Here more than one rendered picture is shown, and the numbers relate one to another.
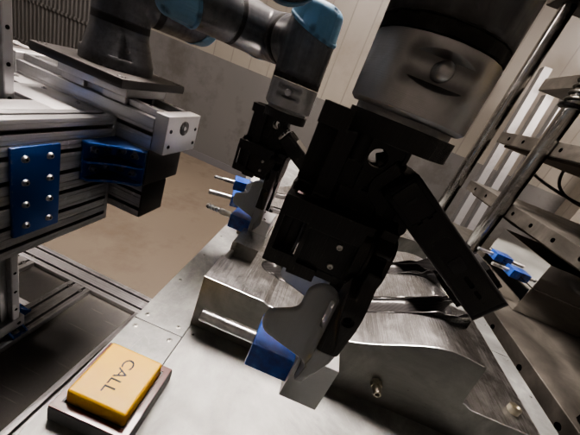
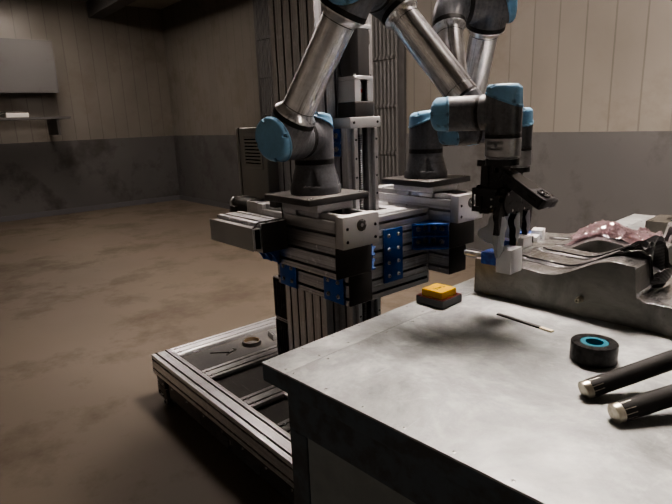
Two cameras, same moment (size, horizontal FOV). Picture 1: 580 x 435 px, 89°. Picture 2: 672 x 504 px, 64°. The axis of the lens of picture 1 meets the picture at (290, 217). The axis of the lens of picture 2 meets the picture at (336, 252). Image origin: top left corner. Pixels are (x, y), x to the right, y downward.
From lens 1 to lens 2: 107 cm
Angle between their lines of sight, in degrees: 44
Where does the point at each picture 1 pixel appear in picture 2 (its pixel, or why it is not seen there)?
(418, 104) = (491, 154)
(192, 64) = not seen: hidden behind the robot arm
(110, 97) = (424, 196)
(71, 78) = (401, 193)
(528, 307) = not seen: outside the picture
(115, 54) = (424, 170)
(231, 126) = (572, 212)
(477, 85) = (504, 145)
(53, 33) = not seen: hidden behind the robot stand
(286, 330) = (485, 234)
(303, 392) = (503, 266)
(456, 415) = (637, 310)
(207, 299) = (479, 271)
